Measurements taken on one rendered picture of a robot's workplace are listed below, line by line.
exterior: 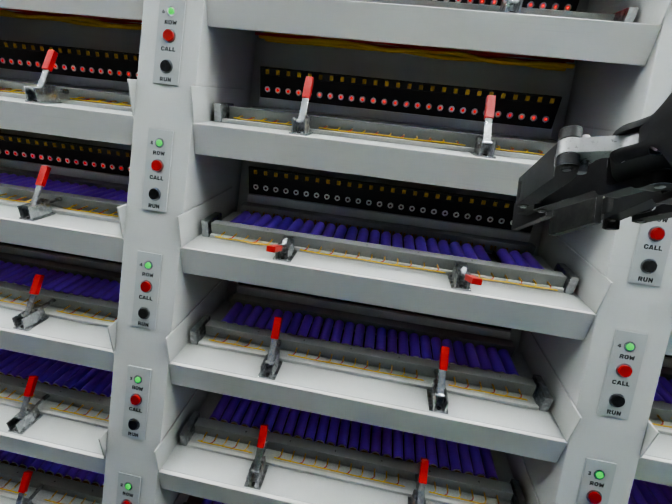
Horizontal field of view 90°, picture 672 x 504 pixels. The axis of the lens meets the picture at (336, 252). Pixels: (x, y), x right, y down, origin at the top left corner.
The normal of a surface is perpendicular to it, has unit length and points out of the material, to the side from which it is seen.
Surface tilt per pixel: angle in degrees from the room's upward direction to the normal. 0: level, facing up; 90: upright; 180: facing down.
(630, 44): 109
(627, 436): 90
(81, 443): 19
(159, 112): 90
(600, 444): 90
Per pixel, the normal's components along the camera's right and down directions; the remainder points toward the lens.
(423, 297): -0.15, 0.41
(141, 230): -0.11, 0.08
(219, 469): 0.10, -0.90
